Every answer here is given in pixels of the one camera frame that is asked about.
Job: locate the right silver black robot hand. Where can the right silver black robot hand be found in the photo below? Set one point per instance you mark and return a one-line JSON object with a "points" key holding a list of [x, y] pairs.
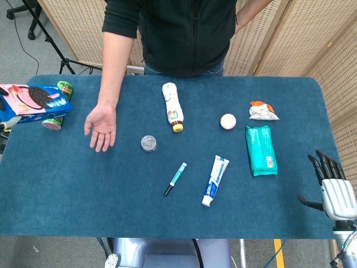
{"points": [[337, 198]]}

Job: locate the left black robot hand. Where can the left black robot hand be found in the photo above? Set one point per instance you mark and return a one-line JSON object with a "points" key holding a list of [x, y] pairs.
{"points": [[8, 122]]}

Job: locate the person's open bare hand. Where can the person's open bare hand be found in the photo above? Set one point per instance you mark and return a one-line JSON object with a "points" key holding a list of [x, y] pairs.
{"points": [[103, 125]]}

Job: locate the blue Oreo cookie box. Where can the blue Oreo cookie box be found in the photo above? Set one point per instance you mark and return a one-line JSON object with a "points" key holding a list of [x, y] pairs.
{"points": [[36, 102]]}

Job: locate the person's bare forearm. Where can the person's bare forearm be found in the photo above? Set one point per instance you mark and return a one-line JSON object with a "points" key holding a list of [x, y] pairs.
{"points": [[115, 67]]}

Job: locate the person's bent bare forearm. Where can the person's bent bare forearm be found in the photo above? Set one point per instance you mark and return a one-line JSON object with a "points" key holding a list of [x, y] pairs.
{"points": [[251, 12]]}

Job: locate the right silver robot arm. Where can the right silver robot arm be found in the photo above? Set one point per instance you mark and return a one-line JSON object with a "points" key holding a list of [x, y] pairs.
{"points": [[347, 245]]}

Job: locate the green Pringles can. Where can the green Pringles can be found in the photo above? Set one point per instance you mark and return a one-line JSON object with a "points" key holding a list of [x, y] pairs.
{"points": [[53, 124]]}

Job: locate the clear round plastic container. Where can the clear round plastic container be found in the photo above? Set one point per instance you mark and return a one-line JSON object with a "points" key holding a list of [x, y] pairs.
{"points": [[148, 143]]}

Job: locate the white plastic basket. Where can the white plastic basket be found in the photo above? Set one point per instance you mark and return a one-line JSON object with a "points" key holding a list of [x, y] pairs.
{"points": [[135, 70]]}

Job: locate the white bottle yellow cap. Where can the white bottle yellow cap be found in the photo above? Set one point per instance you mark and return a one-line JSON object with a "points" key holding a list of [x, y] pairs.
{"points": [[173, 104]]}

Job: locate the black tripod stand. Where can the black tripod stand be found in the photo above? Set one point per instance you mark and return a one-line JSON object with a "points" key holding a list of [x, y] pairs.
{"points": [[64, 62]]}

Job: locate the blue carpet table mat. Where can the blue carpet table mat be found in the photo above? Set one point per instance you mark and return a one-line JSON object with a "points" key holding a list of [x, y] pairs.
{"points": [[111, 201]]}

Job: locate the teal tissue pack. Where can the teal tissue pack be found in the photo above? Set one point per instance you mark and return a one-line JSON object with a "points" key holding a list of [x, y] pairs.
{"points": [[261, 150]]}

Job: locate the teal white marker pen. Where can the teal white marker pen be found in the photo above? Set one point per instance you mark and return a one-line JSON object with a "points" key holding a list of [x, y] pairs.
{"points": [[175, 178]]}

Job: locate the black office chair base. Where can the black office chair base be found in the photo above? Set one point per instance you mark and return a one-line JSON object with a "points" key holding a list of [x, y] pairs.
{"points": [[31, 34]]}

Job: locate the crumpled orange white snack bag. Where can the crumpled orange white snack bag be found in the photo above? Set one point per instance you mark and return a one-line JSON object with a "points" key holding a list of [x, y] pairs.
{"points": [[262, 111]]}

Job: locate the person's black jacket torso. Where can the person's black jacket torso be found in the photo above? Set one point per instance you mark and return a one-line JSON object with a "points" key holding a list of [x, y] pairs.
{"points": [[181, 36]]}

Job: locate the white blue toothpaste tube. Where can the white blue toothpaste tube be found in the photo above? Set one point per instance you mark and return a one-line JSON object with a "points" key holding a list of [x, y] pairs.
{"points": [[216, 181]]}

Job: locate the white round ball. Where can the white round ball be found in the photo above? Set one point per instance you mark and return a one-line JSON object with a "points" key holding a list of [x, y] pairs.
{"points": [[228, 121]]}

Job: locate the grey robot torso base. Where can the grey robot torso base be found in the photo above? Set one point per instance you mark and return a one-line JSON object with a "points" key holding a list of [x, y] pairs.
{"points": [[167, 252]]}

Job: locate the person in black jacket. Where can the person in black jacket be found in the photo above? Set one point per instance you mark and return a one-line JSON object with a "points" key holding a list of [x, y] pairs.
{"points": [[306, 36]]}

